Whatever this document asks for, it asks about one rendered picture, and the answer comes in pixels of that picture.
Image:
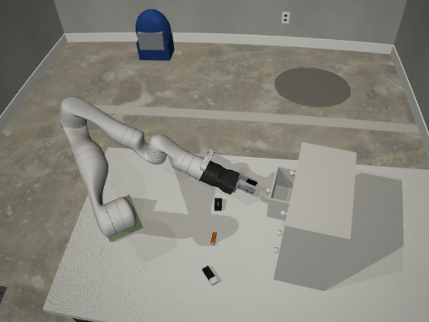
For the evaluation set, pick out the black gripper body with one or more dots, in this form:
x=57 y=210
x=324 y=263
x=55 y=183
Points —
x=212 y=173

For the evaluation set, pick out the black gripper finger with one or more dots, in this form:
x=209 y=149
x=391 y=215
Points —
x=247 y=179
x=244 y=188

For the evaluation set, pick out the black and white eraser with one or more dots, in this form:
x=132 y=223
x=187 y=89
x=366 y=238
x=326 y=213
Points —
x=210 y=275

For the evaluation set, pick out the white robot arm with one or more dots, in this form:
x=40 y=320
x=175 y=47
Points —
x=118 y=215

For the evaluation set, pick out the orange aa battery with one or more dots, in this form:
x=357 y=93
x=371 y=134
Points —
x=213 y=238

